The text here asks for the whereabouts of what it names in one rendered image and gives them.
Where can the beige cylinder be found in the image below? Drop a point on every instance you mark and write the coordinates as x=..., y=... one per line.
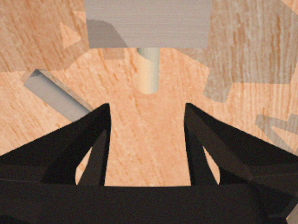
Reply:
x=148, y=69

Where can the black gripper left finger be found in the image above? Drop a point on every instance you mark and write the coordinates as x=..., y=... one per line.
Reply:
x=54, y=157

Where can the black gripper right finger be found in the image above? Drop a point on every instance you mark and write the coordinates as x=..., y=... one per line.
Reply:
x=241, y=158

